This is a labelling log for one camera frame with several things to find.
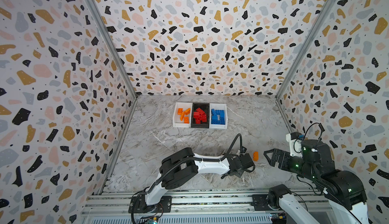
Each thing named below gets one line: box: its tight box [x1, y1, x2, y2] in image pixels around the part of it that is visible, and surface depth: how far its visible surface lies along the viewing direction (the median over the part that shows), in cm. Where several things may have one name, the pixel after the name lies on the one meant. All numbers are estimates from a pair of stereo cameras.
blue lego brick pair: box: [215, 109, 225, 120], surface depth 111 cm
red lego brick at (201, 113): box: [195, 107, 207, 118], surface depth 108 cm
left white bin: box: [172, 101, 193, 128], surface depth 108 cm
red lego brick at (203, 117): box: [199, 113, 208, 123], surface depth 106 cm
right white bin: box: [209, 102, 228, 130], surface depth 103 cm
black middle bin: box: [190, 102, 210, 129], surface depth 103 cm
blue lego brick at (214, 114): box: [210, 108, 218, 119], surface depth 111 cm
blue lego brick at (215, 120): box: [210, 114, 226, 125], surface depth 108 cm
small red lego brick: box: [192, 111, 201, 119], surface depth 108 cm
